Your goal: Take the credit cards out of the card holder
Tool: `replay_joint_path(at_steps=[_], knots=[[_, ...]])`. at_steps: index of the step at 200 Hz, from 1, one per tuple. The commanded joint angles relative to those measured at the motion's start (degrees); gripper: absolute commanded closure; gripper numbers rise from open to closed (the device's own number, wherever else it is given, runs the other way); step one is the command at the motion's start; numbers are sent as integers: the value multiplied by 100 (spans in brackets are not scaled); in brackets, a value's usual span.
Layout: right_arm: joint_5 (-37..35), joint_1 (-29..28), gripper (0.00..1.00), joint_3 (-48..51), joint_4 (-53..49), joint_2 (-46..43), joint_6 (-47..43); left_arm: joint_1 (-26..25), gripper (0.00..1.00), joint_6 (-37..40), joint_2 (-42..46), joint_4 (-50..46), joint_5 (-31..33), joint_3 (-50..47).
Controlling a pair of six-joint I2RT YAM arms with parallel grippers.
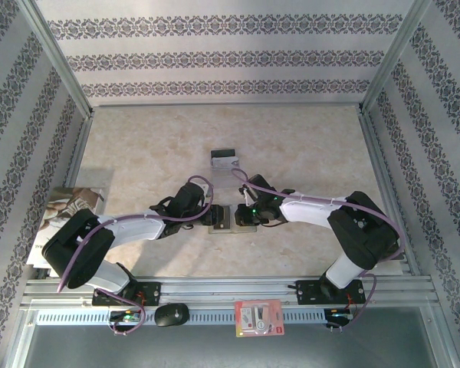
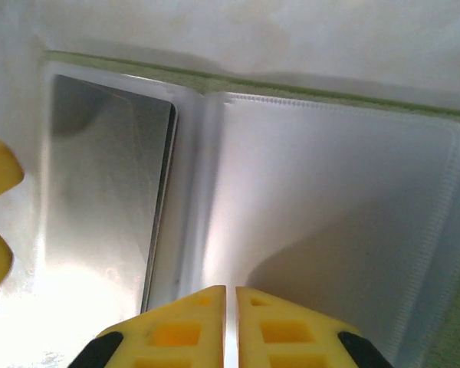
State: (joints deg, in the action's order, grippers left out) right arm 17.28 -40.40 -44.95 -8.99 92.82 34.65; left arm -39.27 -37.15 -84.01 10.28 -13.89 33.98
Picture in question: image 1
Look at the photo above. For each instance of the green fabric card holder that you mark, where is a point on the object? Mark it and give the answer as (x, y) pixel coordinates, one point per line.
(234, 230)

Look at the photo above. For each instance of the clear acrylic card stand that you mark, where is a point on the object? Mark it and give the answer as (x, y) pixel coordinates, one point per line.
(225, 176)

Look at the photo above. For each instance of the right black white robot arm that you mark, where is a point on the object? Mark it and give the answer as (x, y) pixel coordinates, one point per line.
(310, 211)

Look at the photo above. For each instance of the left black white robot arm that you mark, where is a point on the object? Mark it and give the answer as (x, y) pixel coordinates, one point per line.
(138, 228)

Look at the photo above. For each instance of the silver printed card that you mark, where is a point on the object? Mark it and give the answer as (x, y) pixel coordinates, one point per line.
(225, 162)

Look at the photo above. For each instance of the plain black card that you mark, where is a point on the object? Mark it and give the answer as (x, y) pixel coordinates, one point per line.
(223, 153)

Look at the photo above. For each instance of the red USB drive package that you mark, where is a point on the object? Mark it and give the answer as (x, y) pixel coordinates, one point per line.
(258, 318)

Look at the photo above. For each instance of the black computer mouse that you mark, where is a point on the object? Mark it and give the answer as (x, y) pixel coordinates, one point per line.
(171, 315)

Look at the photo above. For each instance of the printed magazine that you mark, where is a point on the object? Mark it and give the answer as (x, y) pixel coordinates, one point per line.
(61, 203)

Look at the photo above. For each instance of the small controller circuit board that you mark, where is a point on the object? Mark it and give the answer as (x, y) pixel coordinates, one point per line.
(339, 315)
(126, 316)

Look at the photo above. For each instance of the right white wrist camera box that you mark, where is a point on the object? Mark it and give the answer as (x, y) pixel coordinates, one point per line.
(246, 195)

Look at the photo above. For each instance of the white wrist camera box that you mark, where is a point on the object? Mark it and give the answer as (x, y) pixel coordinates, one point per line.
(246, 195)
(204, 188)

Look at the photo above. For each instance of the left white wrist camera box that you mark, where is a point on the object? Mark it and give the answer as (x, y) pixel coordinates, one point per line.
(204, 188)

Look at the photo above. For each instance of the long aluminium mounting rail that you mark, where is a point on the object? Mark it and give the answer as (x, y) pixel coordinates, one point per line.
(230, 287)

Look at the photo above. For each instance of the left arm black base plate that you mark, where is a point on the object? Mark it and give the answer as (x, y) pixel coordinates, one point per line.
(153, 293)

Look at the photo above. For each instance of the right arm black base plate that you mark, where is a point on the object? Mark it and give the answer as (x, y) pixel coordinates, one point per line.
(310, 293)

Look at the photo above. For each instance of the aluminium side rail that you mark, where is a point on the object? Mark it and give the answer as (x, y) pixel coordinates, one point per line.
(79, 149)
(377, 153)

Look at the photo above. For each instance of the aluminium frame post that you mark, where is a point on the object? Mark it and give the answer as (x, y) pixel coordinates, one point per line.
(60, 61)
(393, 57)

